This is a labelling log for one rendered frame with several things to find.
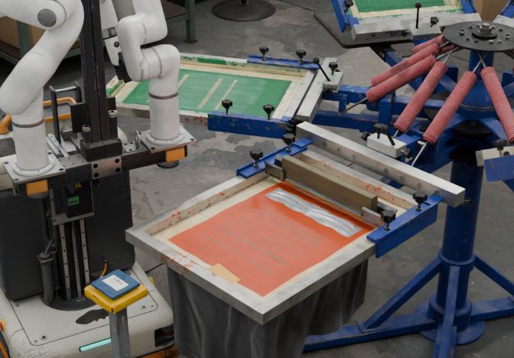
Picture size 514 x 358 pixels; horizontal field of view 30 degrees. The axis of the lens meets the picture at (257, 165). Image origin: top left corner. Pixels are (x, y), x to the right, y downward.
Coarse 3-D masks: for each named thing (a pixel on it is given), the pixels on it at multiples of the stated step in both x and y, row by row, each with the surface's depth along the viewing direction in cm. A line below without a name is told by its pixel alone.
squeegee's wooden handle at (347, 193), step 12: (288, 156) 318; (288, 168) 317; (300, 168) 313; (312, 168) 311; (300, 180) 315; (312, 180) 311; (324, 180) 307; (336, 180) 304; (324, 192) 309; (336, 192) 305; (348, 192) 301; (360, 192) 298; (348, 204) 303; (360, 204) 299; (372, 204) 296
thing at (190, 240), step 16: (288, 192) 318; (304, 192) 318; (240, 208) 309; (272, 208) 309; (288, 208) 309; (208, 224) 300; (176, 240) 292; (192, 240) 292; (208, 240) 292; (208, 256) 285; (224, 256) 285
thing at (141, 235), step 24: (336, 168) 325; (216, 192) 311; (384, 192) 313; (168, 216) 298; (144, 240) 286; (168, 264) 280; (192, 264) 275; (336, 264) 276; (216, 288) 266; (288, 288) 265; (312, 288) 268; (264, 312) 256
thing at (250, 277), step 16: (336, 208) 309; (304, 224) 301; (320, 224) 301; (368, 224) 301; (336, 240) 293; (352, 240) 293; (304, 256) 285; (320, 256) 285; (240, 272) 278; (256, 272) 278; (288, 272) 278; (256, 288) 271; (272, 288) 271
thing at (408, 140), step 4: (400, 136) 335; (404, 136) 336; (408, 136) 336; (400, 140) 333; (404, 140) 333; (408, 140) 333; (412, 140) 333; (416, 140) 333; (408, 144) 331; (412, 144) 332; (416, 144) 334; (408, 148) 331; (412, 148) 333; (416, 148) 335; (380, 152) 325
